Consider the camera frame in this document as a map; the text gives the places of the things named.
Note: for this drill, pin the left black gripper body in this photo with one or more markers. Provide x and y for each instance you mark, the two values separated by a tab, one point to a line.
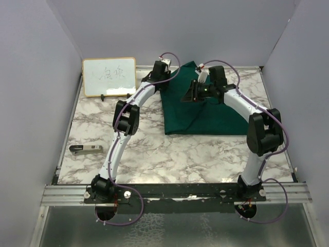
164	77

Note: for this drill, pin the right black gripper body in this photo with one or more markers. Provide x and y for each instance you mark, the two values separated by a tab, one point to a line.
205	91

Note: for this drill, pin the green surgical drape cloth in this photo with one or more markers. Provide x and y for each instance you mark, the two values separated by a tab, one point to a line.
207	117

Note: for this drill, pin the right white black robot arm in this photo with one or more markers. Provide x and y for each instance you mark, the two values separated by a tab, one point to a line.
265	131

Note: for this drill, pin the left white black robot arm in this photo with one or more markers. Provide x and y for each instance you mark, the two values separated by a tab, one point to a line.
125	124

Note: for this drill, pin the small framed whiteboard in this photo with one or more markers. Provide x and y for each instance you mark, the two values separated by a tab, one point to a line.
109	76

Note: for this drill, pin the black whiteboard stand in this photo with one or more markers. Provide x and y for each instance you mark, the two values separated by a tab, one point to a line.
113	96

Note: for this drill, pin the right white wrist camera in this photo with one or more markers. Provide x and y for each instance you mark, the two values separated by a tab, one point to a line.
202	74

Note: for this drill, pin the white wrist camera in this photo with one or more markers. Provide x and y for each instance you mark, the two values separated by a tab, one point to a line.
166	61
202	74

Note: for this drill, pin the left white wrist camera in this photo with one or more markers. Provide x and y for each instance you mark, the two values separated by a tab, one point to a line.
166	61

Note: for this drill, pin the black mounting base rail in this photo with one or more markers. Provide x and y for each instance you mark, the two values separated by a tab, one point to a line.
224	192

